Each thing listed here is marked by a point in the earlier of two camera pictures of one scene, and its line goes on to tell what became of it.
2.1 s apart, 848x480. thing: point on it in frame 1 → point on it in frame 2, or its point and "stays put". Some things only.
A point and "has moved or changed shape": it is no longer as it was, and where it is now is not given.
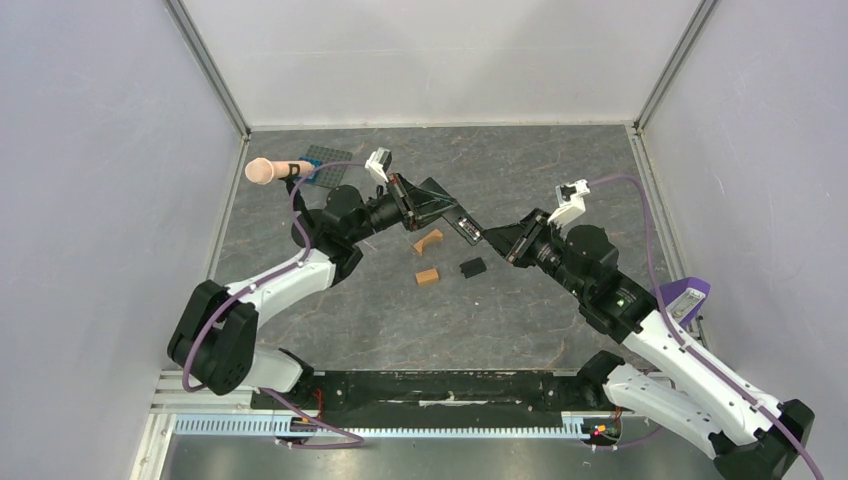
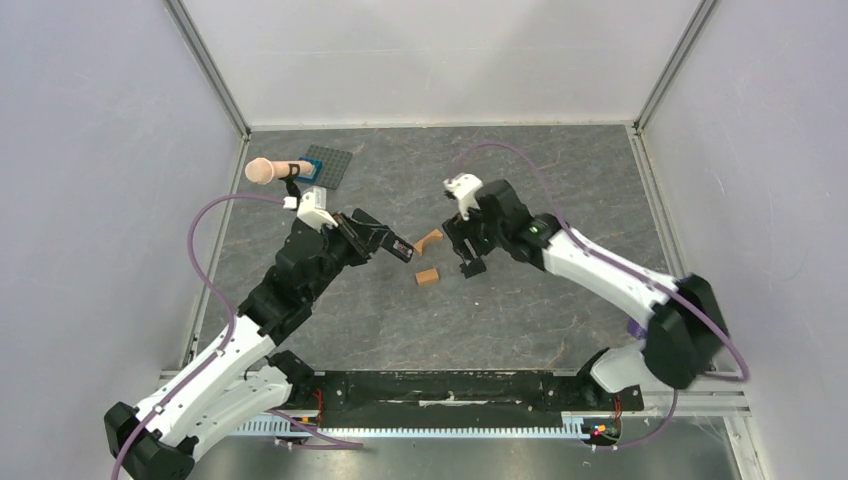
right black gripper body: [525, 242] → [465, 240]
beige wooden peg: [262, 171] stays put
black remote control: [464, 223] has moved or changed shape
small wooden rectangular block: [427, 276] stays put
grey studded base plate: [330, 175] stays put
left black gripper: [415, 203] → [362, 238]
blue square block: [313, 178] stays put
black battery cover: [472, 268] stays put
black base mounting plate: [440, 392] stays put
